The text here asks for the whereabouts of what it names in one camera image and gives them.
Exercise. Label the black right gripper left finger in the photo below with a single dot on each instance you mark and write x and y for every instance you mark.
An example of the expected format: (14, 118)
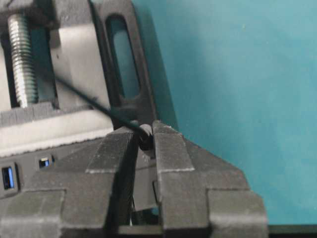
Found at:
(86, 194)

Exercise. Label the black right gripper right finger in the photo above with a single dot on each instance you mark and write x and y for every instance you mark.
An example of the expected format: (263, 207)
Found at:
(202, 195)

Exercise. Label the black USB hub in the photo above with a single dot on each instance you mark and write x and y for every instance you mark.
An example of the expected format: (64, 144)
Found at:
(145, 194)

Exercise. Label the grey metal vise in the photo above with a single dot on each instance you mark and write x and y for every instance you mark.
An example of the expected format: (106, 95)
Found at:
(49, 46)

